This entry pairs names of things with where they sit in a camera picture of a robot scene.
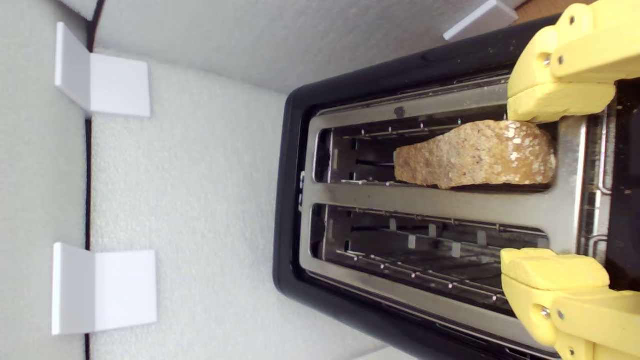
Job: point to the brown bread slice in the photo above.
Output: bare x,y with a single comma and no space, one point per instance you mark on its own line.
475,155

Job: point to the black two-slot toaster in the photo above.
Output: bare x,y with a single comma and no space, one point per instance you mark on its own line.
450,197

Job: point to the white wall clip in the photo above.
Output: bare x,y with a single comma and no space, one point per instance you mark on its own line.
480,20
125,290
120,85

